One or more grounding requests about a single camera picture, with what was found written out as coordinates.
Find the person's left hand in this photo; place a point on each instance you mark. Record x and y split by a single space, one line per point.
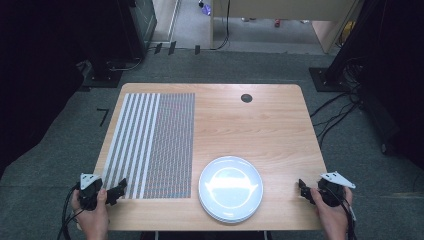
93 220

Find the black tape corner mark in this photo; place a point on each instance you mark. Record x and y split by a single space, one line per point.
104 115

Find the person's right hand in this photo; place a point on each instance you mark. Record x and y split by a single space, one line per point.
333 220

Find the black tape strip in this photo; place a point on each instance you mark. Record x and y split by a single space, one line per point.
197 50
172 47
158 48

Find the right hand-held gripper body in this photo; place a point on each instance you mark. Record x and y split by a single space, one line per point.
330 193

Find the light wooden desk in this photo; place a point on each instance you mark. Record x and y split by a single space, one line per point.
283 8

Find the black stand base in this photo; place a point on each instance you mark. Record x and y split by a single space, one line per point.
103 77
325 81

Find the white round plate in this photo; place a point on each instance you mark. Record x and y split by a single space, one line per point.
230 188

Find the small purple object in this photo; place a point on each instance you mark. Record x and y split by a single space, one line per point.
206 9

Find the dark cabinet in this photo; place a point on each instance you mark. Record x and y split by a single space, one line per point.
141 26

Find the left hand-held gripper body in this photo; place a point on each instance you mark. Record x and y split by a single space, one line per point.
89 193

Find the small red object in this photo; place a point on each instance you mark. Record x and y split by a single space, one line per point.
277 22

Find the striped grey woven placemat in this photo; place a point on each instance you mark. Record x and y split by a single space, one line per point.
166 146

